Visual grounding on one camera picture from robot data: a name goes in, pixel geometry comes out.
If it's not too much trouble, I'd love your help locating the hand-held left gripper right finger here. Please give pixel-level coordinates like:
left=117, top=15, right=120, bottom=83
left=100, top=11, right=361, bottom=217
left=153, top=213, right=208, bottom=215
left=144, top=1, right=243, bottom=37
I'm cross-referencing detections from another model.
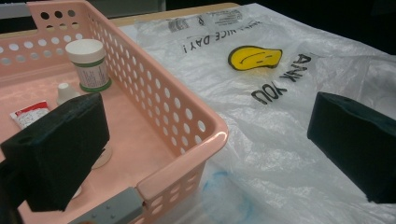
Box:
left=306, top=91, right=396, bottom=204

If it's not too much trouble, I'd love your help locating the small white bottle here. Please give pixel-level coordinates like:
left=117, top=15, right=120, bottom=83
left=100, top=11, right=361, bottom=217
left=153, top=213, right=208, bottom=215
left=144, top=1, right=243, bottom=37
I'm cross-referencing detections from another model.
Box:
left=55, top=82, right=81, bottom=106

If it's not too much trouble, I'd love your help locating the white smiley plastic bag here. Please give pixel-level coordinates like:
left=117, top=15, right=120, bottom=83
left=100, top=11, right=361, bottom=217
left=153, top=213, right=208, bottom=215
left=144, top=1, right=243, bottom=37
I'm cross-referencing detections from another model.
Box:
left=120, top=3, right=396, bottom=224

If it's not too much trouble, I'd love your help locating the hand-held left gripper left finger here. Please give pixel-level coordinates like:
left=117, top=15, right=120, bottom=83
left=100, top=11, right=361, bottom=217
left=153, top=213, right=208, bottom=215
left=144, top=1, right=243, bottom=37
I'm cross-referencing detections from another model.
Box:
left=0, top=91, right=110, bottom=213

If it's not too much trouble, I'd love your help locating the white jar with green label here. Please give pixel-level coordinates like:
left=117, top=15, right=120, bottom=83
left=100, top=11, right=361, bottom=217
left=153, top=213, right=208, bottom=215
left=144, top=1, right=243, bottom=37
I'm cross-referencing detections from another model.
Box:
left=64, top=38, right=112, bottom=93

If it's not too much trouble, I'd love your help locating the white round disc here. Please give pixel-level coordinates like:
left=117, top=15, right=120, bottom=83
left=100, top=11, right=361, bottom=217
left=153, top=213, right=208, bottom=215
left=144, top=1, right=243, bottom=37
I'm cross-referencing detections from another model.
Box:
left=92, top=145, right=113, bottom=171

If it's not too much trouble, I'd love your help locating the red white tube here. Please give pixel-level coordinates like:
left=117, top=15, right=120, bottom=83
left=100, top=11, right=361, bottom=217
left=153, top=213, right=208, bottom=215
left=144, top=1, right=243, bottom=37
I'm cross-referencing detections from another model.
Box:
left=9, top=100, right=50, bottom=130

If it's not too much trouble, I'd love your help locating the pink perforated plastic basket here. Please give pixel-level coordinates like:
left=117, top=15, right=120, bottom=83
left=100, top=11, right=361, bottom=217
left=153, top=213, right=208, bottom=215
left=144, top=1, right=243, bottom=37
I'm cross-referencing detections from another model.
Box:
left=0, top=0, right=230, bottom=224

